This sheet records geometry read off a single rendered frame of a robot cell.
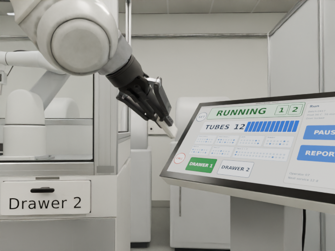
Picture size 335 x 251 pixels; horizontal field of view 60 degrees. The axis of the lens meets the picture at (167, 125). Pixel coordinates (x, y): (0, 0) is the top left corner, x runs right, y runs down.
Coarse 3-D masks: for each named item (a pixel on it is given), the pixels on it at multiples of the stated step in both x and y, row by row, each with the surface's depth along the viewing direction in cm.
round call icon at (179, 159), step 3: (177, 153) 91; (180, 153) 90; (183, 153) 89; (186, 153) 88; (177, 156) 90; (180, 156) 89; (183, 156) 88; (174, 159) 89; (177, 159) 89; (180, 159) 88; (183, 159) 87; (174, 162) 88; (177, 162) 88; (180, 162) 87
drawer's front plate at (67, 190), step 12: (84, 180) 100; (12, 192) 96; (24, 192) 97; (60, 192) 98; (72, 192) 98; (84, 192) 98; (0, 204) 96; (12, 204) 96; (24, 204) 97; (36, 204) 97; (48, 204) 97; (60, 204) 98; (72, 204) 98; (84, 204) 98
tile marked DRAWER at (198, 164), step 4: (192, 160) 85; (196, 160) 84; (200, 160) 83; (204, 160) 82; (208, 160) 81; (212, 160) 80; (216, 160) 79; (188, 164) 84; (192, 164) 83; (196, 164) 83; (200, 164) 82; (204, 164) 81; (208, 164) 80; (212, 164) 79; (188, 168) 83; (192, 168) 82; (196, 168) 81; (200, 168) 81; (204, 168) 80; (208, 168) 79; (212, 168) 78; (204, 172) 79; (208, 172) 78
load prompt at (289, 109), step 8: (272, 104) 82; (280, 104) 80; (288, 104) 79; (296, 104) 77; (304, 104) 75; (216, 112) 94; (224, 112) 92; (232, 112) 89; (240, 112) 87; (248, 112) 85; (256, 112) 83; (264, 112) 82; (272, 112) 80; (280, 112) 78; (288, 112) 77; (296, 112) 75
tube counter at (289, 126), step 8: (272, 120) 78; (280, 120) 76; (288, 120) 75; (296, 120) 73; (232, 128) 84; (240, 128) 82; (248, 128) 81; (256, 128) 79; (264, 128) 77; (272, 128) 76; (280, 128) 74; (288, 128) 73; (296, 128) 72
